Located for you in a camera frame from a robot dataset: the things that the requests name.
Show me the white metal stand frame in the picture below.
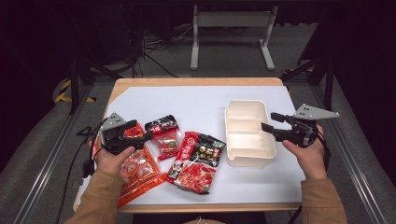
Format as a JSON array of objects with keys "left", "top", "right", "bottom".
[{"left": 190, "top": 5, "right": 279, "bottom": 71}]

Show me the white compartment plastic container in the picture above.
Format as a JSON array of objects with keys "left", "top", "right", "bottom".
[{"left": 223, "top": 99, "right": 277, "bottom": 168}]

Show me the yellow black hazard tape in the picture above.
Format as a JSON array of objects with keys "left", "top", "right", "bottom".
[{"left": 54, "top": 78, "right": 96, "bottom": 104}]

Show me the small black red seasoning packet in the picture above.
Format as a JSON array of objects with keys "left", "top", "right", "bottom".
[{"left": 144, "top": 114, "right": 183, "bottom": 161}]

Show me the white table mat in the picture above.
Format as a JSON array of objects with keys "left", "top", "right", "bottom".
[{"left": 76, "top": 85, "right": 306, "bottom": 206}]

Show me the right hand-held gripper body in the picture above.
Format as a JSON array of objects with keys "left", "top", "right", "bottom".
[{"left": 279, "top": 104, "right": 340, "bottom": 148}]

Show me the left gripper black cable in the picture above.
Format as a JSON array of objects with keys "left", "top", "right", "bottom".
[{"left": 55, "top": 119, "right": 106, "bottom": 224}]

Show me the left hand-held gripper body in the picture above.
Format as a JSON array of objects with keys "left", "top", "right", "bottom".
[{"left": 99, "top": 112, "right": 148, "bottom": 156}]

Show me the aluminium rail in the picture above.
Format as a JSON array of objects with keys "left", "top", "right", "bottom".
[
  {"left": 311, "top": 83, "right": 390, "bottom": 224},
  {"left": 12, "top": 83, "right": 94, "bottom": 224}
]

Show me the person's right hand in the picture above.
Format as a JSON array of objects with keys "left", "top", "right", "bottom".
[{"left": 281, "top": 124, "right": 328, "bottom": 180}]

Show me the large red black seasoning packet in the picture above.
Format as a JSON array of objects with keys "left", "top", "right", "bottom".
[{"left": 165, "top": 131, "right": 227, "bottom": 195}]

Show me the orange clear seasoning packet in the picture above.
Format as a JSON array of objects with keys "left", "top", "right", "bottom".
[{"left": 116, "top": 121, "right": 168, "bottom": 209}]

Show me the bundle of floor cables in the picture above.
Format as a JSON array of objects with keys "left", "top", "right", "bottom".
[{"left": 124, "top": 24, "right": 194, "bottom": 78}]

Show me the person's left hand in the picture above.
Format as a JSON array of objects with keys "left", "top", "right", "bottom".
[{"left": 92, "top": 136, "right": 136, "bottom": 175}]

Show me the black tripod stand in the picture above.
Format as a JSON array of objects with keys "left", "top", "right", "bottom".
[
  {"left": 66, "top": 55, "right": 122, "bottom": 115},
  {"left": 281, "top": 55, "right": 335, "bottom": 110}
]

